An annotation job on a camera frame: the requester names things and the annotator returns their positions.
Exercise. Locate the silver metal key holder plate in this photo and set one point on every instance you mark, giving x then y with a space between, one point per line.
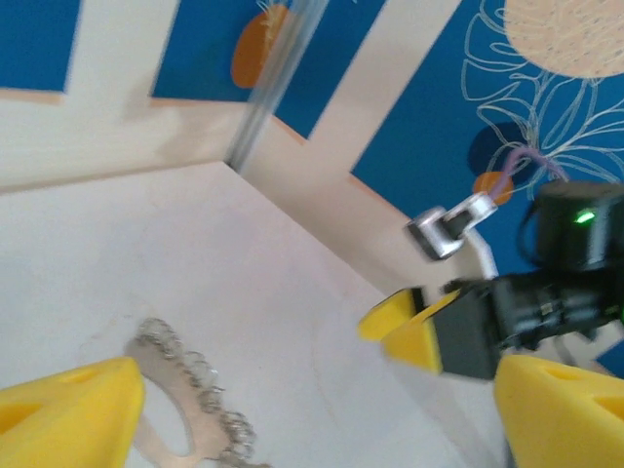
161 375

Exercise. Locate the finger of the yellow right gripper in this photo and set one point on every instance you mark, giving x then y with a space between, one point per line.
458 336
390 317

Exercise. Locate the aluminium frame post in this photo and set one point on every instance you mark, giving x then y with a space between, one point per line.
273 83

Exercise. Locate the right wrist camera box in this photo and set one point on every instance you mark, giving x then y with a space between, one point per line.
434 234

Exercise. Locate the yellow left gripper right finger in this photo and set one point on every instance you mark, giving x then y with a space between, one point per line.
560 419

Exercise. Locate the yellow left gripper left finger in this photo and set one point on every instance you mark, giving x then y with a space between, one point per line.
68 419

